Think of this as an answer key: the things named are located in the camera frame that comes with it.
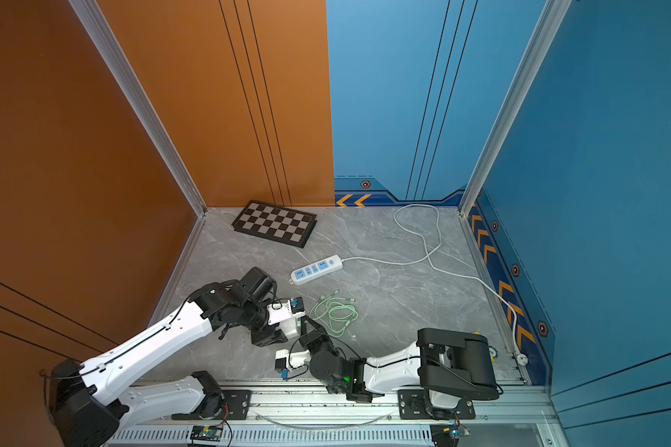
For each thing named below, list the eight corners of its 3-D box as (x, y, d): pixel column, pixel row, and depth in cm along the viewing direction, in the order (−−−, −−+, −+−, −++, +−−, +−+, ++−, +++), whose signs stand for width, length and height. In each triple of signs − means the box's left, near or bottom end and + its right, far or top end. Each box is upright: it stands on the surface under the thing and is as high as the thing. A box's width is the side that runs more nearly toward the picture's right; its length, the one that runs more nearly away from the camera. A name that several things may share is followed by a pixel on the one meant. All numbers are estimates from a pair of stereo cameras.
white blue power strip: (291, 287, 98) (290, 283, 96) (287, 277, 101) (286, 273, 98) (344, 267, 103) (344, 263, 101) (339, 258, 106) (339, 254, 104)
